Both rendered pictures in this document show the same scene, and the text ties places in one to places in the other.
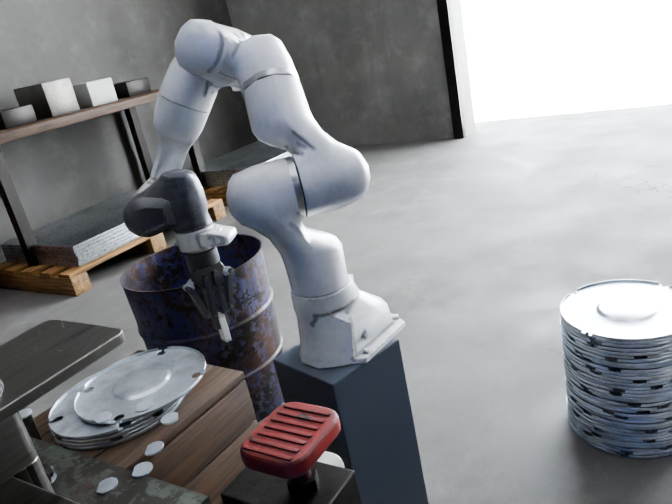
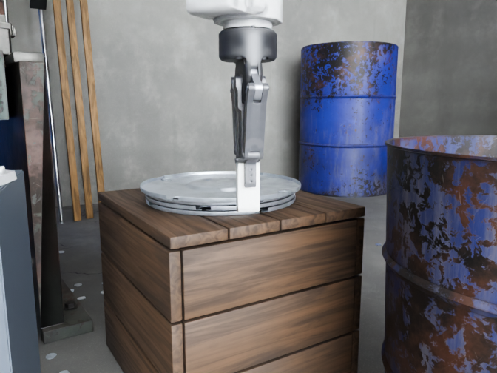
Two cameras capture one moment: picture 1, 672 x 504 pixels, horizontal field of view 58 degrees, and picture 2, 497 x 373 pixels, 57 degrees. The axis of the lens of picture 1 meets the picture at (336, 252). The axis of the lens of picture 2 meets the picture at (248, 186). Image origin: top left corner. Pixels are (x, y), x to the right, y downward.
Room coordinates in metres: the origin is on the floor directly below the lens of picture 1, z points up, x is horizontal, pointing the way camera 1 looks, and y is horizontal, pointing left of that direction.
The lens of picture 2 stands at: (1.55, -0.27, 0.53)
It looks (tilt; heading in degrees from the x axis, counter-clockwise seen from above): 10 degrees down; 111
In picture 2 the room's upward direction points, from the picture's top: straight up
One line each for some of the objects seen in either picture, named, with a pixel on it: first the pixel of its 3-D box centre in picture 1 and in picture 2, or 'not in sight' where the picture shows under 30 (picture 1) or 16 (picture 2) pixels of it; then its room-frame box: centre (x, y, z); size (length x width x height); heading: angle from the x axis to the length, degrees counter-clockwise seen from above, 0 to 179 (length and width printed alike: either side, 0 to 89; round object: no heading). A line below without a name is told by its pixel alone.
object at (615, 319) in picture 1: (627, 308); not in sight; (1.23, -0.63, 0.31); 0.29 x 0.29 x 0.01
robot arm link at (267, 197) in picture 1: (286, 227); not in sight; (1.06, 0.08, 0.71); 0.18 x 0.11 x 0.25; 97
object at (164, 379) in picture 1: (141, 381); (221, 184); (1.21, 0.48, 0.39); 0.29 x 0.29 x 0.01
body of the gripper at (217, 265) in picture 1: (205, 267); (248, 66); (1.33, 0.30, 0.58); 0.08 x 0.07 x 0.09; 123
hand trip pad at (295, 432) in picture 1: (299, 468); not in sight; (0.39, 0.06, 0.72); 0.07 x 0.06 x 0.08; 145
